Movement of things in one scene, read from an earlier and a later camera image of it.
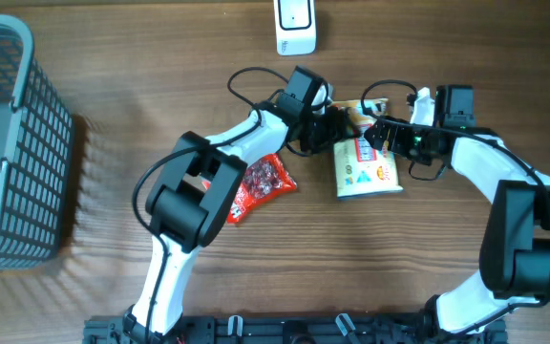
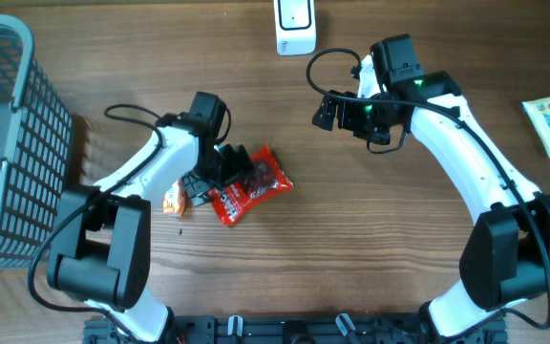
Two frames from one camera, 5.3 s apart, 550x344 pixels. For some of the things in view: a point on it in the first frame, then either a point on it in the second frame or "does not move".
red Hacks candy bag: [258, 182] does not move
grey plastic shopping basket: [20, 141] does not move
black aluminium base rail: [290, 330] does not move
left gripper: [340, 128] → [237, 166]
